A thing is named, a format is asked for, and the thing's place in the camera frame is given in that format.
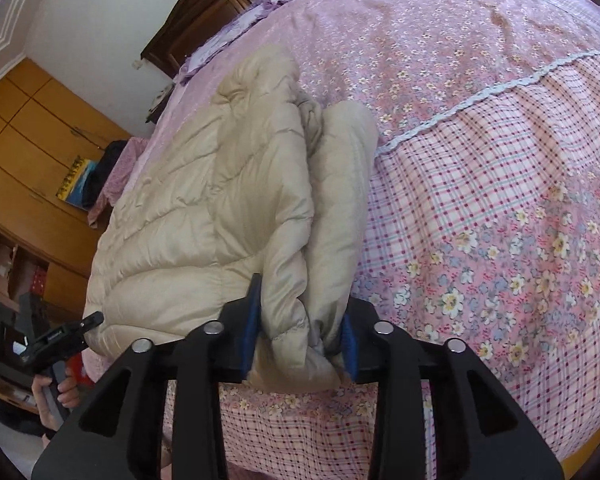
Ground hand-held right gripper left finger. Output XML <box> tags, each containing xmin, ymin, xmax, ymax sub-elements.
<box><xmin>31</xmin><ymin>274</ymin><xmax>263</xmax><ymax>480</ymax></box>

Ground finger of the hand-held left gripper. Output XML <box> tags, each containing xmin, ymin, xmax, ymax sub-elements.
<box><xmin>55</xmin><ymin>311</ymin><xmax>105</xmax><ymax>348</ymax></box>

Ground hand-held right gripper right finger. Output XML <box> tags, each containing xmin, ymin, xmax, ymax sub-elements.
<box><xmin>337</xmin><ymin>300</ymin><xmax>565</xmax><ymax>480</ymax></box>

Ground beige down jacket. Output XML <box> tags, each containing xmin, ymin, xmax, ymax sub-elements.
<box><xmin>84</xmin><ymin>44</ymin><xmax>381</xmax><ymax>393</ymax></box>

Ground dark clothes pile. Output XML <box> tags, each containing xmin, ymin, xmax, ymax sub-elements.
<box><xmin>82</xmin><ymin>140</ymin><xmax>126</xmax><ymax>211</ymax></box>

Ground person's left hand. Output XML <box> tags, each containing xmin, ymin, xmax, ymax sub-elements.
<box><xmin>30</xmin><ymin>366</ymin><xmax>82</xmax><ymax>428</ymax></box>

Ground black appliance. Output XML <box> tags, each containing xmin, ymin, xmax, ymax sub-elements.
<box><xmin>0</xmin><ymin>290</ymin><xmax>51</xmax><ymax>378</ymax></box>

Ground wooden shelf unit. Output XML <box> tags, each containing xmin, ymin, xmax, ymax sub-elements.
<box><xmin>0</xmin><ymin>210</ymin><xmax>88</xmax><ymax>321</ymax></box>

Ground red patterned box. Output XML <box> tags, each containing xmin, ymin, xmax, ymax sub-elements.
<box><xmin>29</xmin><ymin>265</ymin><xmax>49</xmax><ymax>302</ymax></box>

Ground yellow blue picture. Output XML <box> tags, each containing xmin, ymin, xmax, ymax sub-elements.
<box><xmin>55</xmin><ymin>156</ymin><xmax>101</xmax><ymax>206</ymax></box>

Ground wooden wardrobe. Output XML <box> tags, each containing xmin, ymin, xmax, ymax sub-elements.
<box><xmin>0</xmin><ymin>57</ymin><xmax>133</xmax><ymax>281</ymax></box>

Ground pink floral bed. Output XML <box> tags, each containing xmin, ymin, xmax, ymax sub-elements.
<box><xmin>87</xmin><ymin>0</ymin><xmax>600</xmax><ymax>480</ymax></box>

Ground dark wooden nightstand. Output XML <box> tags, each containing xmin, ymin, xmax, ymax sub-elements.
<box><xmin>144</xmin><ymin>82</ymin><xmax>176</xmax><ymax>126</ymax></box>

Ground dark wooden headboard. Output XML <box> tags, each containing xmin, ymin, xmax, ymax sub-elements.
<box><xmin>140</xmin><ymin>0</ymin><xmax>291</xmax><ymax>78</ymax></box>

